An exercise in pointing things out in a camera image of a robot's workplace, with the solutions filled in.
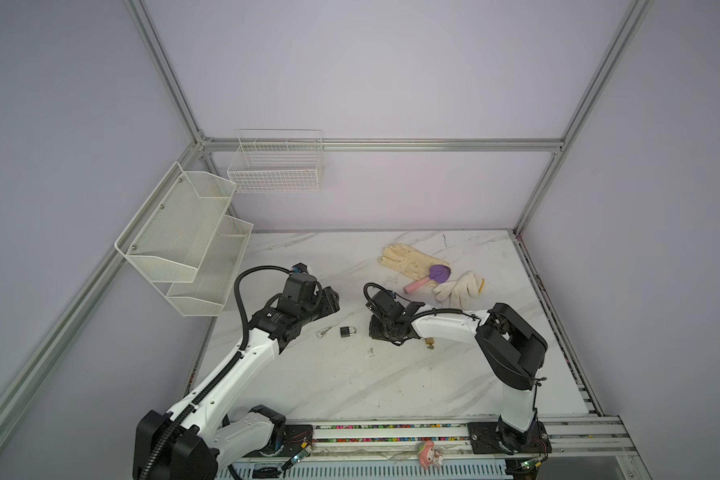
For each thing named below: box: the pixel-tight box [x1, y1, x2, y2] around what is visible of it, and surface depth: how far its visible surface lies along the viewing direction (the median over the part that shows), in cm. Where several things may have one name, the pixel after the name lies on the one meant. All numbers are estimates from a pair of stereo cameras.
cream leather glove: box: [378, 243, 450, 282], surface depth 113 cm
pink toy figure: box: [420, 440, 443, 469], surface depth 70 cm
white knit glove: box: [432, 271, 484, 310], surface depth 104 cm
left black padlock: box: [340, 326, 357, 338], surface depth 95 cm
